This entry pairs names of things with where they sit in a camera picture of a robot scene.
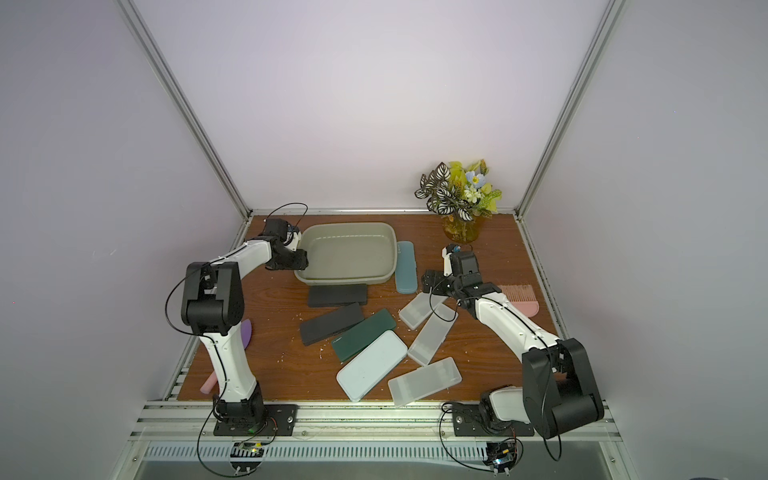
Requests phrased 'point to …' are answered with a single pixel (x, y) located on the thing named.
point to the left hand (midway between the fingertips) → (304, 258)
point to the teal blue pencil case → (406, 269)
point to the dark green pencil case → (352, 341)
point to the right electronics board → (501, 456)
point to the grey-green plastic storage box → (347, 253)
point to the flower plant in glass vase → (460, 195)
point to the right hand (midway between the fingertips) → (436, 272)
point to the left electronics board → (246, 449)
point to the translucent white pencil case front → (425, 380)
